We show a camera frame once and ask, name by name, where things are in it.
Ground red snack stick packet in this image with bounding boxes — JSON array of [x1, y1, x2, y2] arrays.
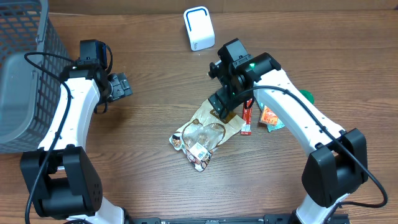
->
[[241, 99, 253, 135]]

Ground orange Kleenex tissue pack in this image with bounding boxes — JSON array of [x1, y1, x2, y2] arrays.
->
[[260, 106, 279, 126]]

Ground teal wet wipes pack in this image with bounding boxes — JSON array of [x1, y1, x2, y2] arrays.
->
[[259, 103, 285, 132]]

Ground brown white snack bag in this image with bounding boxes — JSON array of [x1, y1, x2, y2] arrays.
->
[[169, 100, 246, 172]]

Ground green lid jar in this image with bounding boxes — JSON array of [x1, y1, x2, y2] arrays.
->
[[299, 90, 315, 104]]

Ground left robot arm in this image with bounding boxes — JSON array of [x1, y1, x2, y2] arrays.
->
[[20, 40, 132, 224]]

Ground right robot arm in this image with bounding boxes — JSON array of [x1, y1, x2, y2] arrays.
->
[[208, 39, 368, 223]]

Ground white barcode scanner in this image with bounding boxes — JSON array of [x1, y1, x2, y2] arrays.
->
[[183, 6, 215, 51]]

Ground grey plastic mesh basket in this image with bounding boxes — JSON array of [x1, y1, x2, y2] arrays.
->
[[1, 0, 69, 153]]

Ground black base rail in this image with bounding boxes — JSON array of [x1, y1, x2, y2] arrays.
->
[[124, 213, 351, 224]]

